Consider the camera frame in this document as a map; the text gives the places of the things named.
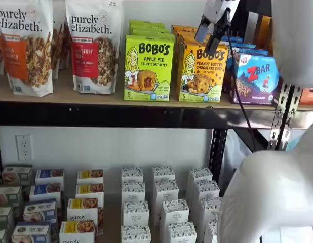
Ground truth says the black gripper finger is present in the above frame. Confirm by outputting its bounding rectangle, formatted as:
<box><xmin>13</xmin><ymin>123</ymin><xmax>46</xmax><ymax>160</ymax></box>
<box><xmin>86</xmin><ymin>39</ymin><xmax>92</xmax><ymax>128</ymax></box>
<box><xmin>194</xmin><ymin>14</ymin><xmax>213</xmax><ymax>43</ymax></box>
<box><xmin>206</xmin><ymin>7</ymin><xmax>232</xmax><ymax>55</ymax></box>

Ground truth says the blue granola box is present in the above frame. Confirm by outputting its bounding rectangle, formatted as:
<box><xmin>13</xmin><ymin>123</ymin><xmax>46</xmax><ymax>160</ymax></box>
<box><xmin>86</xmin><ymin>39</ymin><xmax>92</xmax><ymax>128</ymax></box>
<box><xmin>11</xmin><ymin>222</ymin><xmax>52</xmax><ymax>243</ymax></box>
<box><xmin>34</xmin><ymin>169</ymin><xmax>65</xmax><ymax>188</ymax></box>
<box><xmin>23</xmin><ymin>199</ymin><xmax>58</xmax><ymax>224</ymax></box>
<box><xmin>29</xmin><ymin>183</ymin><xmax>62</xmax><ymax>203</ymax></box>

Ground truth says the large orange snack box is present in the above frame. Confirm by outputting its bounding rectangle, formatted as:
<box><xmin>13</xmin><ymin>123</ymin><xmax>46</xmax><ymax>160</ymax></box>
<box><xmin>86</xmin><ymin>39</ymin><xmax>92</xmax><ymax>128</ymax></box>
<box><xmin>299</xmin><ymin>87</ymin><xmax>313</xmax><ymax>106</ymax></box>

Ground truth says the black metal shelf rack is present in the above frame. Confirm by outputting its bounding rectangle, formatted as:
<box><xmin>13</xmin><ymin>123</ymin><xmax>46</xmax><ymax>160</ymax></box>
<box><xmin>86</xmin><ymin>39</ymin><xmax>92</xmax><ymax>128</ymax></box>
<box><xmin>0</xmin><ymin>0</ymin><xmax>276</xmax><ymax>189</ymax></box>
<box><xmin>267</xmin><ymin>83</ymin><xmax>313</xmax><ymax>152</ymax></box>

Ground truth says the yellow white granola box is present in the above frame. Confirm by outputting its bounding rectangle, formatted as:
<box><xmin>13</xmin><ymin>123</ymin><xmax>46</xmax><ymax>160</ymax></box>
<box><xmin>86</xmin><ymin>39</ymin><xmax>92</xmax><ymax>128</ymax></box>
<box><xmin>75</xmin><ymin>183</ymin><xmax>105</xmax><ymax>203</ymax></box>
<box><xmin>77</xmin><ymin>169</ymin><xmax>104</xmax><ymax>185</ymax></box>
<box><xmin>59</xmin><ymin>220</ymin><xmax>96</xmax><ymax>243</ymax></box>
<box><xmin>67</xmin><ymin>197</ymin><xmax>99</xmax><ymax>228</ymax></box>

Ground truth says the orange cardboard box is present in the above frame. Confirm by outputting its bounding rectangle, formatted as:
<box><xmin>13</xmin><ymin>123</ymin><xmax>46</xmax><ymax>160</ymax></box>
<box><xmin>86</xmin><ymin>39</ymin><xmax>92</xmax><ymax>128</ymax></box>
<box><xmin>256</xmin><ymin>14</ymin><xmax>272</xmax><ymax>49</ymax></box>

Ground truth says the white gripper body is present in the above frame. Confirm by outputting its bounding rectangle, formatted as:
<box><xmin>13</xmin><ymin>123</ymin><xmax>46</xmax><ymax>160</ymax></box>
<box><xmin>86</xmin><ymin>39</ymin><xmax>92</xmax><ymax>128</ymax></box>
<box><xmin>202</xmin><ymin>0</ymin><xmax>240</xmax><ymax>26</ymax></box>

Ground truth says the white floral print box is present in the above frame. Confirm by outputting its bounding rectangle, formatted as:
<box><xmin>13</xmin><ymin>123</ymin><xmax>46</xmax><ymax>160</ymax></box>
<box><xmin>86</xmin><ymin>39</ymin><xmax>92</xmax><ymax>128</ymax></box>
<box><xmin>153</xmin><ymin>180</ymin><xmax>179</xmax><ymax>203</ymax></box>
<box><xmin>122</xmin><ymin>200</ymin><xmax>150</xmax><ymax>227</ymax></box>
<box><xmin>121</xmin><ymin>224</ymin><xmax>151</xmax><ymax>243</ymax></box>
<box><xmin>188</xmin><ymin>167</ymin><xmax>213</xmax><ymax>185</ymax></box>
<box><xmin>121</xmin><ymin>181</ymin><xmax>146</xmax><ymax>204</ymax></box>
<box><xmin>193</xmin><ymin>180</ymin><xmax>221</xmax><ymax>203</ymax></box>
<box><xmin>204</xmin><ymin>219</ymin><xmax>219</xmax><ymax>243</ymax></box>
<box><xmin>200</xmin><ymin>197</ymin><xmax>223</xmax><ymax>223</ymax></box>
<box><xmin>121</xmin><ymin>166</ymin><xmax>144</xmax><ymax>184</ymax></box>
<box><xmin>167</xmin><ymin>222</ymin><xmax>198</xmax><ymax>243</ymax></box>
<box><xmin>160</xmin><ymin>198</ymin><xmax>190</xmax><ymax>228</ymax></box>
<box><xmin>153</xmin><ymin>166</ymin><xmax>176</xmax><ymax>183</ymax></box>

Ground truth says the orange Bobo's peanut butter box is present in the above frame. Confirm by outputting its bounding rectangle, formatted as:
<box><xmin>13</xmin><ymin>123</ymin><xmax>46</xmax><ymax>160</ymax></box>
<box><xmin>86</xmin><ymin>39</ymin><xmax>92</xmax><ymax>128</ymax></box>
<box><xmin>178</xmin><ymin>40</ymin><xmax>229</xmax><ymax>103</ymax></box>
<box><xmin>178</xmin><ymin>32</ymin><xmax>210</xmax><ymax>45</ymax></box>
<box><xmin>171</xmin><ymin>24</ymin><xmax>202</xmax><ymax>36</ymax></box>

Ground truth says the black cable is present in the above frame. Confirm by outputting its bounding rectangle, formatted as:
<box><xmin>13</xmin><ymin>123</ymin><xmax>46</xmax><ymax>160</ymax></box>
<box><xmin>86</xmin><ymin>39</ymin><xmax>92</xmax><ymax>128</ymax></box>
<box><xmin>226</xmin><ymin>7</ymin><xmax>261</xmax><ymax>152</ymax></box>

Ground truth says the green Bobo's apple pie box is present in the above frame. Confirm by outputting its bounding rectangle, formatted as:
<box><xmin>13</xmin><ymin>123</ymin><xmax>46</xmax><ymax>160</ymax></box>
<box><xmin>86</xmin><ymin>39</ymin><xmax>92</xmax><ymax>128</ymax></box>
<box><xmin>128</xmin><ymin>19</ymin><xmax>166</xmax><ymax>28</ymax></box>
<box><xmin>128</xmin><ymin>24</ymin><xmax>170</xmax><ymax>33</ymax></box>
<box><xmin>124</xmin><ymin>34</ymin><xmax>175</xmax><ymax>102</ymax></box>
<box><xmin>128</xmin><ymin>29</ymin><xmax>175</xmax><ymax>38</ymax></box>

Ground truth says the granola pouch orange label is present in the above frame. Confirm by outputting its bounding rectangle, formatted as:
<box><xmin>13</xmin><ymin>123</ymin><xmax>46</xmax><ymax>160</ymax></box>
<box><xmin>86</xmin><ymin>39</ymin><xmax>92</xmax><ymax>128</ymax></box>
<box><xmin>0</xmin><ymin>0</ymin><xmax>55</xmax><ymax>98</ymax></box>

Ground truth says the blue purple Zbar box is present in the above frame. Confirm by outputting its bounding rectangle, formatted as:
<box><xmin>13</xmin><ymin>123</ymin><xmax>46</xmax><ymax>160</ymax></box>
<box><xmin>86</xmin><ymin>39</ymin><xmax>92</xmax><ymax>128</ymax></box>
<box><xmin>229</xmin><ymin>54</ymin><xmax>282</xmax><ymax>106</ymax></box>
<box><xmin>232</xmin><ymin>48</ymin><xmax>269</xmax><ymax>58</ymax></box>
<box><xmin>226</xmin><ymin>42</ymin><xmax>256</xmax><ymax>51</ymax></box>
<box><xmin>221</xmin><ymin>35</ymin><xmax>244</xmax><ymax>43</ymax></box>

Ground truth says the white wall outlet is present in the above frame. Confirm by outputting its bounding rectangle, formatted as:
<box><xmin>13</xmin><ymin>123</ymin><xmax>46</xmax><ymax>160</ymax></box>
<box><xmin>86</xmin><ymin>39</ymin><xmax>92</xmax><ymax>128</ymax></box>
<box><xmin>15</xmin><ymin>134</ymin><xmax>34</xmax><ymax>161</ymax></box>

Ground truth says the granola pouch red label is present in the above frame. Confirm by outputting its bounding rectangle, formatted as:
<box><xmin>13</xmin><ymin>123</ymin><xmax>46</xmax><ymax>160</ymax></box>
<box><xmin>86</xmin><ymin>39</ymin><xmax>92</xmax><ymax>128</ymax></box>
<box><xmin>64</xmin><ymin>0</ymin><xmax>122</xmax><ymax>95</ymax></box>

